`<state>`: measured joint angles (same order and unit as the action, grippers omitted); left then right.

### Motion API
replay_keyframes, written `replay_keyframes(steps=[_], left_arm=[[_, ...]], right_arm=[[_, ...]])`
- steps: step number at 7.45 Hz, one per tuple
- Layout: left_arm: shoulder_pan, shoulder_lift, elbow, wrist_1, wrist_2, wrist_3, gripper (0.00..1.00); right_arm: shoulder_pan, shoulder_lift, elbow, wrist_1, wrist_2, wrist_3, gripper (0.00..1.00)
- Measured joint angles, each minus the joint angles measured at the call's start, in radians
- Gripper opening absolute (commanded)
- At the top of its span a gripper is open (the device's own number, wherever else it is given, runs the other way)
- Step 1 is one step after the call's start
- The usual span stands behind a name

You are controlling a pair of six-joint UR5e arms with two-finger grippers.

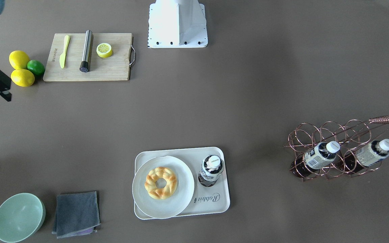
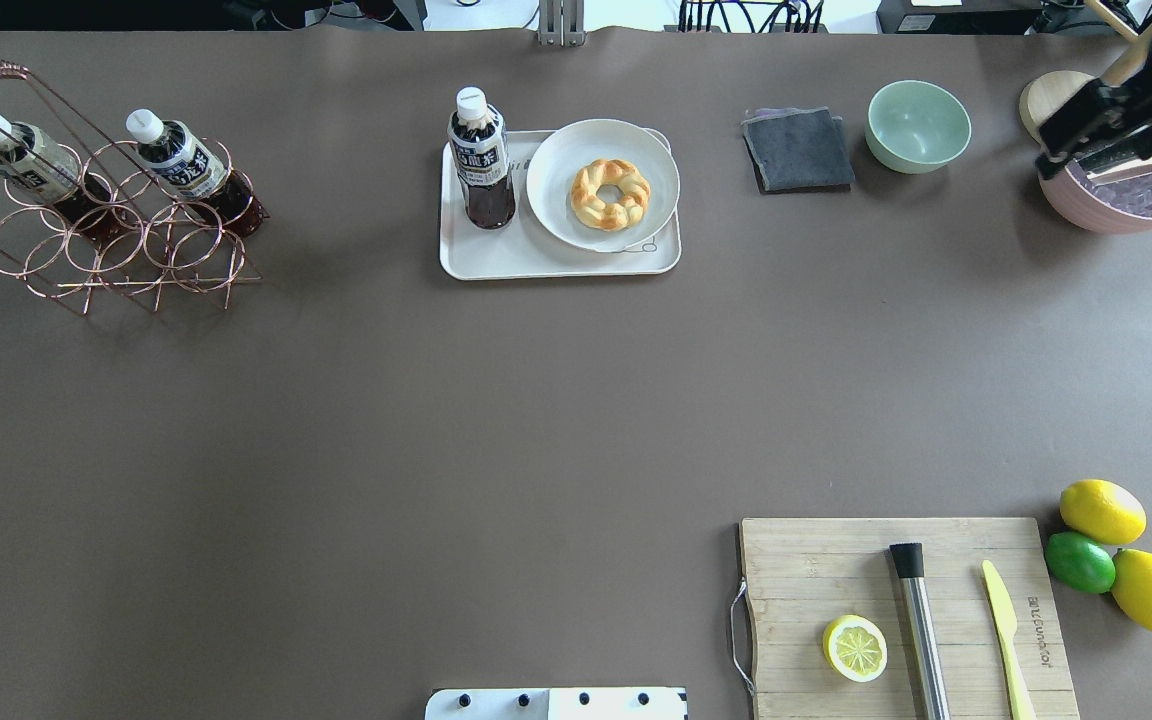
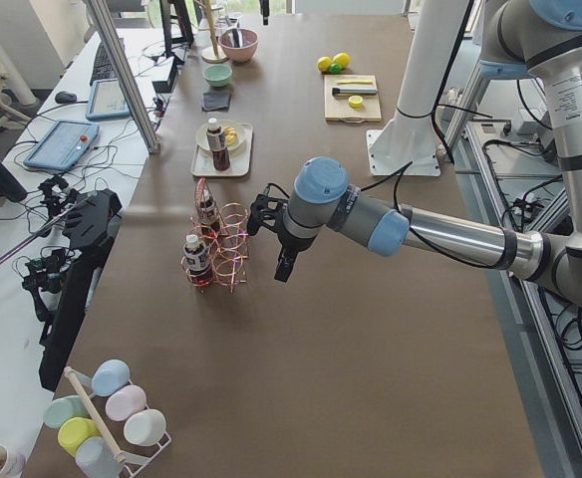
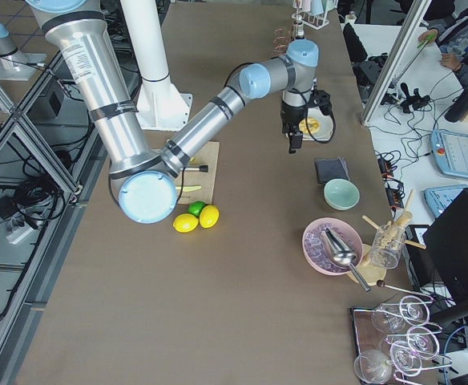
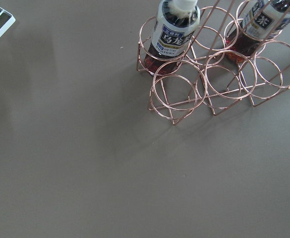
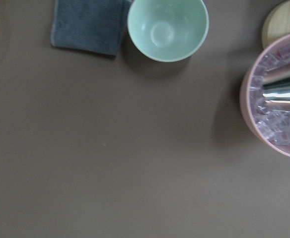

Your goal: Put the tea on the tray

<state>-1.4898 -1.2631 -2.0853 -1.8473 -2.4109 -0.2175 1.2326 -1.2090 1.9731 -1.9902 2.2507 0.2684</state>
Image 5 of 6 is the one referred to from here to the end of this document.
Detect tea bottle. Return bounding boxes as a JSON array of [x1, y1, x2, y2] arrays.
[[144, 0, 200, 74], [226, 0, 290, 57]]

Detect copper wire bottle rack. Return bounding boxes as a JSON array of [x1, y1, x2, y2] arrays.
[[137, 0, 290, 124]]

